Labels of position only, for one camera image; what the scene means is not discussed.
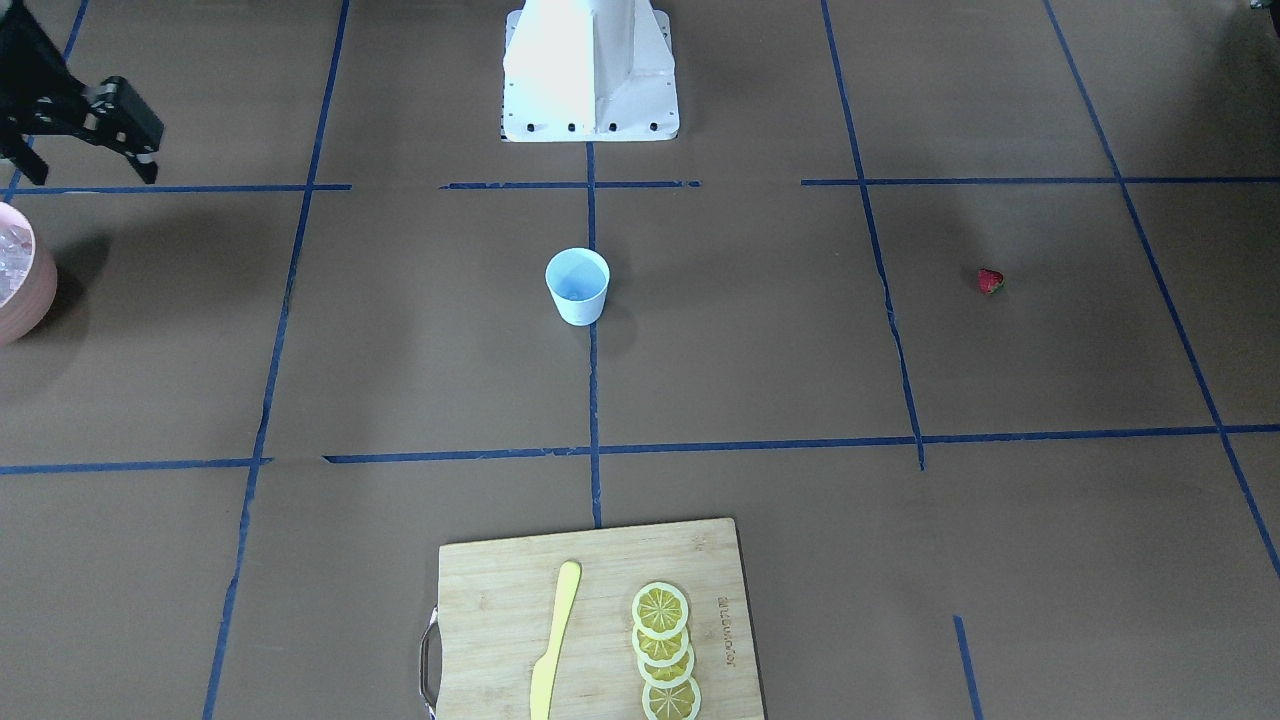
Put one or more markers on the lemon slice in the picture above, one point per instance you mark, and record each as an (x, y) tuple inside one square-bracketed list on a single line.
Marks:
[(660, 652), (679, 702), (667, 676), (660, 610)]

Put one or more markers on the wooden cutting board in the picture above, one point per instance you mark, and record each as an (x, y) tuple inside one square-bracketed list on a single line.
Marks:
[(491, 620)]

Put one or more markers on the red strawberry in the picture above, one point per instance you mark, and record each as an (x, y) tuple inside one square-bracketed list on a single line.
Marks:
[(990, 281)]

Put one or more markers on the pink bowl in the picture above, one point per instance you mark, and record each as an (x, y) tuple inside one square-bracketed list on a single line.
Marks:
[(22, 312)]

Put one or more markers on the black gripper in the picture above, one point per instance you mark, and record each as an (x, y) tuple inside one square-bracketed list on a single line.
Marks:
[(100, 115)]

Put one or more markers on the clear ice cubes pile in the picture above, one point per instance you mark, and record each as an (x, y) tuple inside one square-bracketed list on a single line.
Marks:
[(17, 258)]

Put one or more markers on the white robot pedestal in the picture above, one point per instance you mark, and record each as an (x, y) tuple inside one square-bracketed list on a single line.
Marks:
[(589, 71)]

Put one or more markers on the yellow plastic knife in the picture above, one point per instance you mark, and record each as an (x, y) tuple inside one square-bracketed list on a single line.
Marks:
[(544, 670)]

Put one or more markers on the light blue cup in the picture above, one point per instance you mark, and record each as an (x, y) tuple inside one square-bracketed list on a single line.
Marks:
[(578, 280)]

